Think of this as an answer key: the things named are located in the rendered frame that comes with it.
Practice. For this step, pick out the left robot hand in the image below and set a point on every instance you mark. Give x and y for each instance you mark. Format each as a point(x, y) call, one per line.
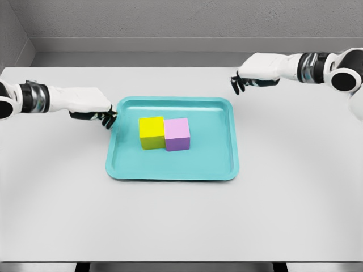
point(88, 100)

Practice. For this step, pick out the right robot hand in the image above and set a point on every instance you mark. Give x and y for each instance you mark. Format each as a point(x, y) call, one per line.
point(259, 66)

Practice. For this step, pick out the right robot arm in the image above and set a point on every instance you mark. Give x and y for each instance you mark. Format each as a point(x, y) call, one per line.
point(326, 71)

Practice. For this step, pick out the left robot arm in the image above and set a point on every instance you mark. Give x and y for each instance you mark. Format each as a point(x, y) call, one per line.
point(34, 97)

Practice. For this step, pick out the yellow cube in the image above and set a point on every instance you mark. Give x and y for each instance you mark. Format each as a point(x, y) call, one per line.
point(151, 131)

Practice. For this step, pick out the pink cube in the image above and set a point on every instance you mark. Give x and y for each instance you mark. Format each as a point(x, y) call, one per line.
point(177, 131)

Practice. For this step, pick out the teal tray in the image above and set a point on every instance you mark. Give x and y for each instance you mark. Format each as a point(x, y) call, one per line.
point(173, 164)

